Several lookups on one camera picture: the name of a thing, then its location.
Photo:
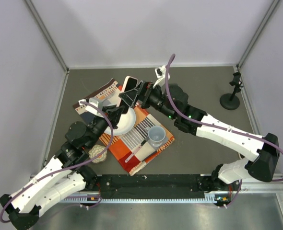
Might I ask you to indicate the crocheted pastel coaster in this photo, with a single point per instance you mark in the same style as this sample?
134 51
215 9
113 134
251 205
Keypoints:
96 153

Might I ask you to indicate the orange patterned cloth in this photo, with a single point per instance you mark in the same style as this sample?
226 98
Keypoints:
122 146

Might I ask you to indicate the pink case smartphone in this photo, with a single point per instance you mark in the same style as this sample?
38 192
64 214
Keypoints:
129 83

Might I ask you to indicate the light blue mug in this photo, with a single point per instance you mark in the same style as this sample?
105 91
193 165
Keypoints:
156 135

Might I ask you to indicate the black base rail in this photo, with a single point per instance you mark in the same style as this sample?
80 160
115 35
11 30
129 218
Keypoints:
153 186

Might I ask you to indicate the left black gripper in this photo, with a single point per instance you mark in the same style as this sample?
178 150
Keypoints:
113 113

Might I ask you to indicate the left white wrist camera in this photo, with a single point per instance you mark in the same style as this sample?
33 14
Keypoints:
92 105

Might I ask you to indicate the black round base clamp stand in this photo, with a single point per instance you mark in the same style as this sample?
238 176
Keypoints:
230 101

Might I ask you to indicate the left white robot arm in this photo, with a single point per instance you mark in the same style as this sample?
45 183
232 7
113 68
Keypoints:
66 173

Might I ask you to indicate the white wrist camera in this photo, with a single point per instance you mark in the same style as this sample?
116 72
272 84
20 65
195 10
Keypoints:
161 75
92 105

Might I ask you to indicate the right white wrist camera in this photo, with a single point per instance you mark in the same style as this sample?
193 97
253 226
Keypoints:
161 75

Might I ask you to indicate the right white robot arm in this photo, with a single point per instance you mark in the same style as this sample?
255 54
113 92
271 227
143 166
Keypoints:
260 155

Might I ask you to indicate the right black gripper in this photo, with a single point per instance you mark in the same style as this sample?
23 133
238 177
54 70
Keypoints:
143 91

